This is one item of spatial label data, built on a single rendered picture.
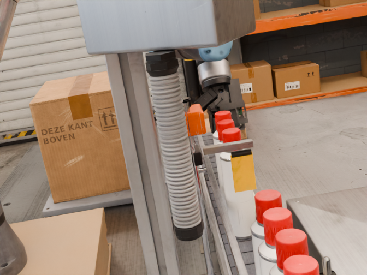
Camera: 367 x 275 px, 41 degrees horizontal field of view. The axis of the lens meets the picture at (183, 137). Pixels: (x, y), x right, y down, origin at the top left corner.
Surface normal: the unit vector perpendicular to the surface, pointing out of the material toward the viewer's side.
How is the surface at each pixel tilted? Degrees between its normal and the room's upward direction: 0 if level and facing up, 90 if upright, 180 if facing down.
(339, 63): 90
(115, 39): 90
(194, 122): 90
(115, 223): 0
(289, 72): 89
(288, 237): 3
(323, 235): 0
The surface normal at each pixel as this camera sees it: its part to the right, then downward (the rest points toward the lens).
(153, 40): -0.51, 0.33
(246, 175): 0.07, 0.29
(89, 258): -0.14, -0.94
